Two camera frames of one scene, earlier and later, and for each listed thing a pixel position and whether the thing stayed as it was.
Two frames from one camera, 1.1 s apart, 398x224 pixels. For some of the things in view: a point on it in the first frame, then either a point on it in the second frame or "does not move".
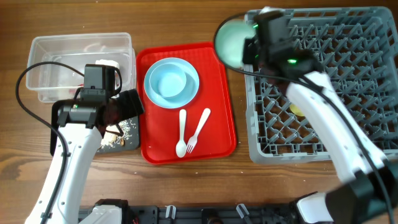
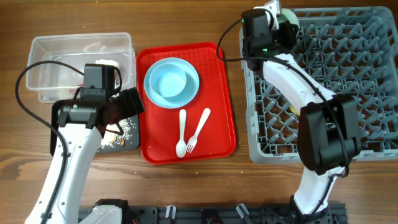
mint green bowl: (229, 38) -> (288, 15)
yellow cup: (296, 110) does not move
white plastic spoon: (181, 147) does not move
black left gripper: (133, 104) does not move
